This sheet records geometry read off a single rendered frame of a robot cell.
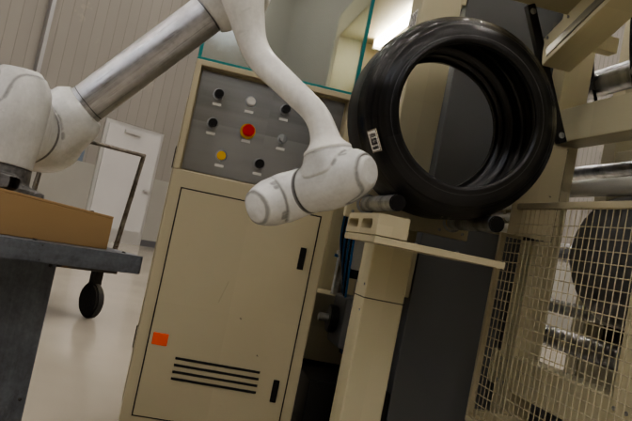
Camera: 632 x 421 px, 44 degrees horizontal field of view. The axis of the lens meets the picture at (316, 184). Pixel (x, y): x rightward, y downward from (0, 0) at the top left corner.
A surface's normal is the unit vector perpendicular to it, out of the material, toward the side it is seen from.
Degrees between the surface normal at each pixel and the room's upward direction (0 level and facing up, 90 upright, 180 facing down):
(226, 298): 90
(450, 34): 80
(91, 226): 90
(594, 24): 162
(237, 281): 90
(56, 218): 90
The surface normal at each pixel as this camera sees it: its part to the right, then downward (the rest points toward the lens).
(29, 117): 0.82, 0.04
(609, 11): -0.14, 0.92
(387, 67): -0.51, -0.40
